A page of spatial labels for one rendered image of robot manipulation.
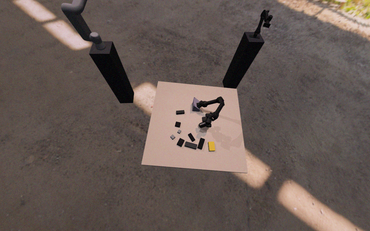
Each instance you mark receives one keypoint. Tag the yellow rectangular block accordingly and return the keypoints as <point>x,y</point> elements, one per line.
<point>211,146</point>

